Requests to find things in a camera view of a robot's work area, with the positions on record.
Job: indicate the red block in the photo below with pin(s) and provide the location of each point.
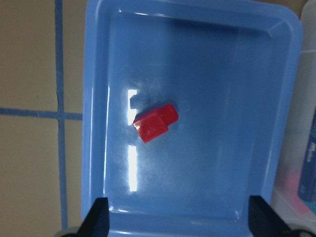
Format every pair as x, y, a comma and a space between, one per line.
155, 122

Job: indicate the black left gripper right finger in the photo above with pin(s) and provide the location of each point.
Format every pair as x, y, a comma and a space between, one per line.
263, 221

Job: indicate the clear plastic storage box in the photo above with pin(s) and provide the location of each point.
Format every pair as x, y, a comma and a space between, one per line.
294, 194

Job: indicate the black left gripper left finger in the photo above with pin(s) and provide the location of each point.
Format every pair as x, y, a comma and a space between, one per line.
97, 221

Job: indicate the blue plastic tray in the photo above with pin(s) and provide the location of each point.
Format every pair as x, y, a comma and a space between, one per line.
228, 67

